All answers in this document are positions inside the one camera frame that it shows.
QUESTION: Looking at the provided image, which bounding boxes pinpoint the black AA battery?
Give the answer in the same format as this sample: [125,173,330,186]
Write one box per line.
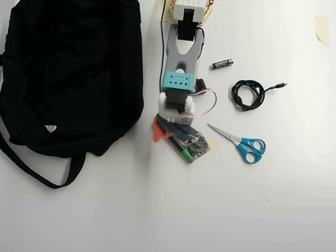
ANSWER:
[211,58,235,71]

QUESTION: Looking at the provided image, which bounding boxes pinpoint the blue handled scissors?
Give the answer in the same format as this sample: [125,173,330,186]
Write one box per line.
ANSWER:
[207,123,267,165]

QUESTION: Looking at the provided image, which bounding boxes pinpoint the coiled black USB cable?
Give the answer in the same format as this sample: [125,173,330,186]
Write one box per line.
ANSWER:
[230,80,289,112]

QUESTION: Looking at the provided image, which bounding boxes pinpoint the black fabric bag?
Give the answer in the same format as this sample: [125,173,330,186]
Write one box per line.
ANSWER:
[0,0,145,189]

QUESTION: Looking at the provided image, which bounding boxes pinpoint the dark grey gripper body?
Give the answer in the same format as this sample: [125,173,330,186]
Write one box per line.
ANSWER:
[156,112,201,144]

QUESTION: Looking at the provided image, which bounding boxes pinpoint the narrow beige masking tape piece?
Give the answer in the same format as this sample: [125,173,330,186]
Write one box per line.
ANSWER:
[156,0,169,22]

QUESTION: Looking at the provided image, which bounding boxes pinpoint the wide beige masking tape strip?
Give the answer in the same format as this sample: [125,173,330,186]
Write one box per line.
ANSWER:
[208,140,221,154]

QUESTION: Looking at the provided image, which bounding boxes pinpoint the yellow perforated robot base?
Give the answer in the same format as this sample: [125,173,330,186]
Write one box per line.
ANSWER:
[167,0,219,17]

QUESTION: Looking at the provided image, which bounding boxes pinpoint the bare camera circuit board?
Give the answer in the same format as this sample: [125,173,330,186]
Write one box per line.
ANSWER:
[183,132,212,160]

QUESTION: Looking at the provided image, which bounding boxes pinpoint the thin black camera cable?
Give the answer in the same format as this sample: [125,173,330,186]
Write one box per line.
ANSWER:
[158,0,166,91]

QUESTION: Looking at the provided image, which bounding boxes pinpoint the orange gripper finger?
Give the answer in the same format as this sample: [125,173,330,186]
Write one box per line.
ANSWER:
[151,116,173,144]

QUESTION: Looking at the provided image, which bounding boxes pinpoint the red white black servo wire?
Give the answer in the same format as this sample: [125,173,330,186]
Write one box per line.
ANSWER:
[191,89,218,118]

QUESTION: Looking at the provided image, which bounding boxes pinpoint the torn beige masking tape piece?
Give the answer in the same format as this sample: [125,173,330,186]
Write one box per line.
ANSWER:
[314,15,331,47]

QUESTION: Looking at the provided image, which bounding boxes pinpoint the green capped black marker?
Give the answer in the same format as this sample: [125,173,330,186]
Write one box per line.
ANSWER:
[166,135,197,165]

